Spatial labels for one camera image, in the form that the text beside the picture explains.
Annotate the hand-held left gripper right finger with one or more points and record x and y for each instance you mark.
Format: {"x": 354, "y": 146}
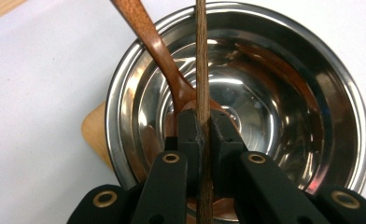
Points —
{"x": 224, "y": 137}

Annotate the orange printed coaster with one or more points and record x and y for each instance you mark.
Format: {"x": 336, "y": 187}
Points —
{"x": 94, "y": 133}

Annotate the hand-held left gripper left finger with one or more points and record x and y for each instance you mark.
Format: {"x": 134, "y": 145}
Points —
{"x": 189, "y": 133}

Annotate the slim brown wooden chopstick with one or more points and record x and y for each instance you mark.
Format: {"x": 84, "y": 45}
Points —
{"x": 203, "y": 62}

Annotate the red-brown wooden spoon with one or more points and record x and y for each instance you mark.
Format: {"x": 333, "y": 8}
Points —
{"x": 147, "y": 31}

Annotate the stainless steel bowl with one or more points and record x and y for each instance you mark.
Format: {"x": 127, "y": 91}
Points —
{"x": 280, "y": 93}

